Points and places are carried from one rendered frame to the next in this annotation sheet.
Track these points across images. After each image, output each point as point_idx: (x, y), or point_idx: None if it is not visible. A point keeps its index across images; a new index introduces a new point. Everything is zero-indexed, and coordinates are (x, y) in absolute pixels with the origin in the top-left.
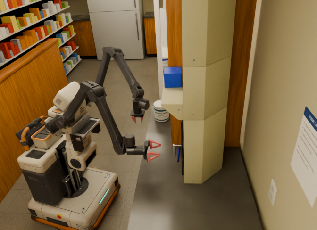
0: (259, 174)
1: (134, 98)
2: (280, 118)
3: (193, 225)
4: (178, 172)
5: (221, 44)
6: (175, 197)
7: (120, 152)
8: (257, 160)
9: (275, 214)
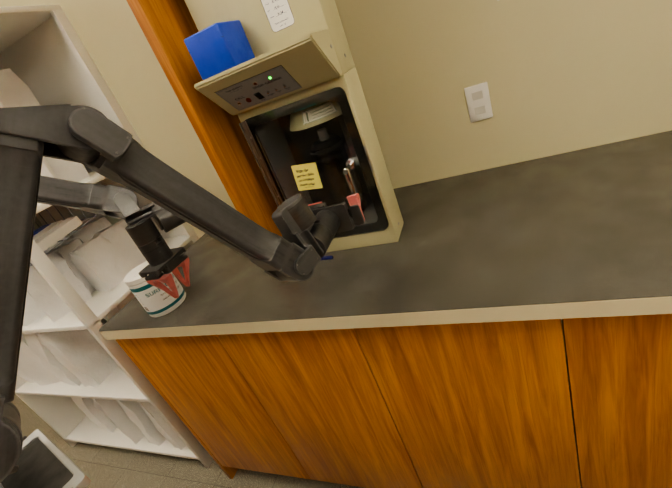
0: (418, 147)
1: (129, 223)
2: None
3: (508, 216)
4: (363, 253)
5: None
6: (435, 246)
7: (313, 262)
8: (397, 141)
9: (505, 116)
